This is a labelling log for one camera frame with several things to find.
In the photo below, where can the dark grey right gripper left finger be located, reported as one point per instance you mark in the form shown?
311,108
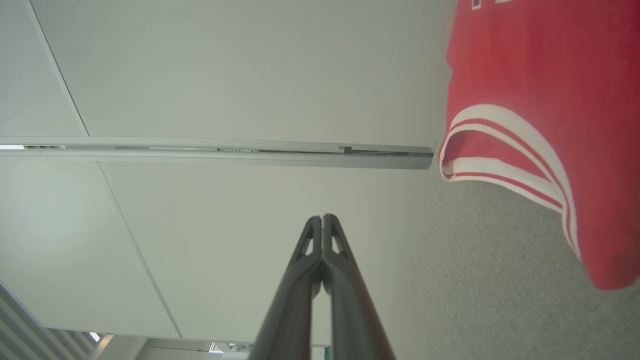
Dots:
290,320

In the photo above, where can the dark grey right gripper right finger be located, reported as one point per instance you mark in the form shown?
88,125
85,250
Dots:
355,325

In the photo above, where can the red basketball jersey with lettering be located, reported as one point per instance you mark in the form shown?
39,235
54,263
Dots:
550,60

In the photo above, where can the grey metal partition post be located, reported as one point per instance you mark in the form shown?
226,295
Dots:
200,155

